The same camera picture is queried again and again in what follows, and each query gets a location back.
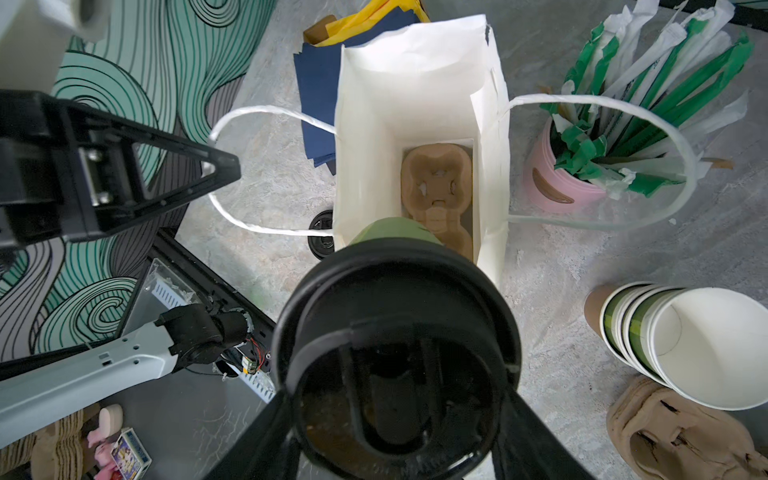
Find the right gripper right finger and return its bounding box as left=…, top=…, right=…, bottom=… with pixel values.
left=492, top=389, right=593, bottom=480

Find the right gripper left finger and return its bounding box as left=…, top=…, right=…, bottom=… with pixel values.
left=205, top=390, right=300, bottom=480

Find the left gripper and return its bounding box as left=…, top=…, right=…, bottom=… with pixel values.
left=1, top=90, right=241, bottom=251

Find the black cup lid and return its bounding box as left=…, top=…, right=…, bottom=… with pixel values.
left=273, top=238, right=522, bottom=479
left=307, top=208, right=336, bottom=261

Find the green paper coffee cup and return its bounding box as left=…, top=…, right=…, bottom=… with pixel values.
left=349, top=217, right=442, bottom=246

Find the brown pulp cup carrier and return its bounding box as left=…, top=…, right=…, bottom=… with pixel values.
left=401, top=143, right=473, bottom=260

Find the white paper takeout bag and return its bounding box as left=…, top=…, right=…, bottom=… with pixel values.
left=206, top=14, right=700, bottom=289

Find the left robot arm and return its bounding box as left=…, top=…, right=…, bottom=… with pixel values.
left=1, top=90, right=248, bottom=445

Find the stack of paper cups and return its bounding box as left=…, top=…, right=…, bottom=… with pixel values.
left=584, top=281, right=767, bottom=411

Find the navy blue cloth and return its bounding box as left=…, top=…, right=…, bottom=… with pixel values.
left=294, top=7, right=420, bottom=175

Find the yellow cloth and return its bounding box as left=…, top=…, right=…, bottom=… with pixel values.
left=303, top=0, right=430, bottom=47

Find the pink cup holder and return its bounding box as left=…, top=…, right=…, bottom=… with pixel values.
left=522, top=120, right=607, bottom=215

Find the white slotted cable duct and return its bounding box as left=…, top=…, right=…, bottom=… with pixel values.
left=238, top=370, right=276, bottom=403

